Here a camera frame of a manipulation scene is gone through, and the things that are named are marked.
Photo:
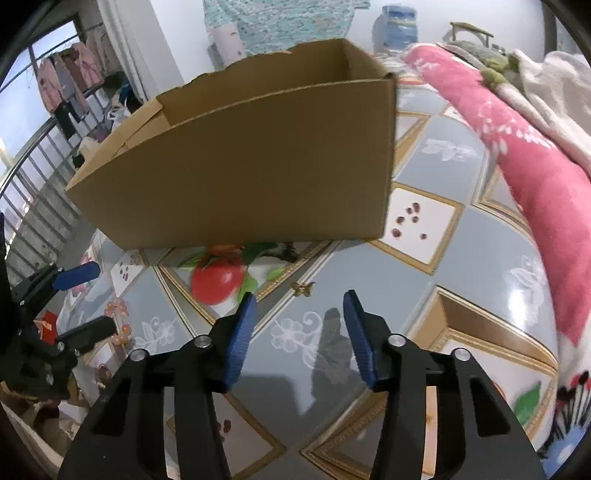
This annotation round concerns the white fleece blanket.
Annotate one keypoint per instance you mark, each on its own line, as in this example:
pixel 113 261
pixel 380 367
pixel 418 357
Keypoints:
pixel 563 92

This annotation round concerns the metal railing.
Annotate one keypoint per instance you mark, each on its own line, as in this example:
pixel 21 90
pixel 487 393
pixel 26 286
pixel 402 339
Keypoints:
pixel 34 147

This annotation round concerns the grey green blanket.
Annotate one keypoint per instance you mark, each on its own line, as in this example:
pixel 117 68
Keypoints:
pixel 480 57

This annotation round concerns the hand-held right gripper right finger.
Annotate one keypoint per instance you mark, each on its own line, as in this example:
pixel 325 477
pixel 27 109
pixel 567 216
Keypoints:
pixel 362 346

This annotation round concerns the red paper bag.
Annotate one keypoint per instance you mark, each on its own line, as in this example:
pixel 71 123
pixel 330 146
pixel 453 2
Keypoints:
pixel 48 327

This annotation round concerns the row of hanging clothes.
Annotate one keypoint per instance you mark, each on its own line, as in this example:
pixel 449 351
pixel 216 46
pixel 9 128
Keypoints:
pixel 69 74

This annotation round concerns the person's left forearm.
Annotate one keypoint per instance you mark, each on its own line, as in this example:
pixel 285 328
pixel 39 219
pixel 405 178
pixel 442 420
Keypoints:
pixel 27 434

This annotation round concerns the pink printed blanket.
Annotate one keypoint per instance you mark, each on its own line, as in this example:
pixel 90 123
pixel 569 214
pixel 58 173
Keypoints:
pixel 508 152

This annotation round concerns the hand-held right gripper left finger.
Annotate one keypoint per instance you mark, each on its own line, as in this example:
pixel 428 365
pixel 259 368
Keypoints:
pixel 240 346

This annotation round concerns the floral wall cloth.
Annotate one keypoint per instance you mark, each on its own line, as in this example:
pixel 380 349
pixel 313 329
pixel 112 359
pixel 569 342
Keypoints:
pixel 286 23

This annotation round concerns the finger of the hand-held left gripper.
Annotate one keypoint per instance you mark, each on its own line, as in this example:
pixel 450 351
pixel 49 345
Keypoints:
pixel 78 275
pixel 87 333

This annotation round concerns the fruit print tablecloth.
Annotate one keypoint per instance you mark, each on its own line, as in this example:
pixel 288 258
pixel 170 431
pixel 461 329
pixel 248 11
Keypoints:
pixel 461 286

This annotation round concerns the pile of clothes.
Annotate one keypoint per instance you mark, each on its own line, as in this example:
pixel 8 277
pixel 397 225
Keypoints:
pixel 115 120

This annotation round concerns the brown cardboard box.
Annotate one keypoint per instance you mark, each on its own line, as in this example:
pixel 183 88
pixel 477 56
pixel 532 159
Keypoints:
pixel 254 175

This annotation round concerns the wooden chair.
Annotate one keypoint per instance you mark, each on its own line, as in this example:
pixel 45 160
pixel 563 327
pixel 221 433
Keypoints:
pixel 471 28

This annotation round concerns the blue water jug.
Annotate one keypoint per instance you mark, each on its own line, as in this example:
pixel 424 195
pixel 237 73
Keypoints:
pixel 397 27

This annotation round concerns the small gold earring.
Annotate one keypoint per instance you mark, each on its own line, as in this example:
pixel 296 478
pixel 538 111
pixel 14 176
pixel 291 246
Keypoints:
pixel 302 289

